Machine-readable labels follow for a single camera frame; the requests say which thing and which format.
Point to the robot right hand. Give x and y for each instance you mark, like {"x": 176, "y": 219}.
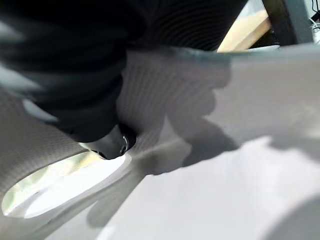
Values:
{"x": 75, "y": 62}

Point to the light wooden rack board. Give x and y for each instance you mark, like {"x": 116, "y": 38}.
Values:
{"x": 250, "y": 32}

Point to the grey metal panel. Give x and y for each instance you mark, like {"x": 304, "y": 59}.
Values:
{"x": 302, "y": 32}

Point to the black rack post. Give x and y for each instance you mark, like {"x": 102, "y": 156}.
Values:
{"x": 280, "y": 20}

